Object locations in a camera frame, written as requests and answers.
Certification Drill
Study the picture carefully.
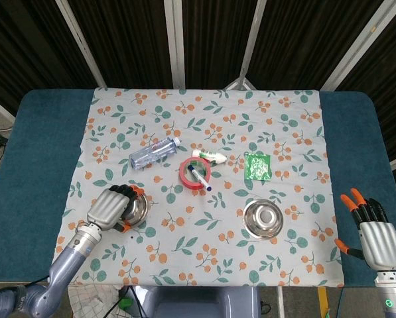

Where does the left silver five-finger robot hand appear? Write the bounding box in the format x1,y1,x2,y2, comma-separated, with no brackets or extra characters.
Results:
86,184,145,235

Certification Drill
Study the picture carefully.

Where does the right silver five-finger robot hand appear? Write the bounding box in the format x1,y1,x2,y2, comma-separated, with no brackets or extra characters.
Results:
334,187,396,271

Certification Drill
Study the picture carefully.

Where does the steel bowl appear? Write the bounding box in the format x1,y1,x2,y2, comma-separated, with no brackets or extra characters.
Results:
123,191,151,228
242,198,284,239

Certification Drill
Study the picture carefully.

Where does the beige checkered cloth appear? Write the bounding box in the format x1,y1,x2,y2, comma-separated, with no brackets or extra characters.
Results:
68,284,122,318

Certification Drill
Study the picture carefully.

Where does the floral tablecloth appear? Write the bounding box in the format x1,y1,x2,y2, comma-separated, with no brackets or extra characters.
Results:
54,87,346,288

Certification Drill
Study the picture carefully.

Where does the clear plastic water bottle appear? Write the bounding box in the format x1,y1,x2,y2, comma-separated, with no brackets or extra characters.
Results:
128,136,182,171

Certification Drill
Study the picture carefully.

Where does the red tape roll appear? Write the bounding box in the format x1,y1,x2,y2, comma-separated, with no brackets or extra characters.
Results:
179,157,212,190

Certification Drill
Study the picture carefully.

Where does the teal fabric table cover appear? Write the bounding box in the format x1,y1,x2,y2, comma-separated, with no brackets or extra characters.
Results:
0,88,396,289

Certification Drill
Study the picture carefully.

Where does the blue capped marker pen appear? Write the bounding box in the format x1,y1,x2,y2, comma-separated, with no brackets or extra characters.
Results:
187,165,214,192

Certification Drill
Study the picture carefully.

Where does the small white plastic bottle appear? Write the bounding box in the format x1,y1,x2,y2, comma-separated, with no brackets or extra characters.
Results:
191,148,228,164

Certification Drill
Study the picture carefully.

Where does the grey robot torso base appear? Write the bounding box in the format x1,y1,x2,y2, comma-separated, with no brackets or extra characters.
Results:
131,286,261,318

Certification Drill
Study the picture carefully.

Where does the green foil packet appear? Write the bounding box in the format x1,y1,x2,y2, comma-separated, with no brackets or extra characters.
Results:
244,152,272,182

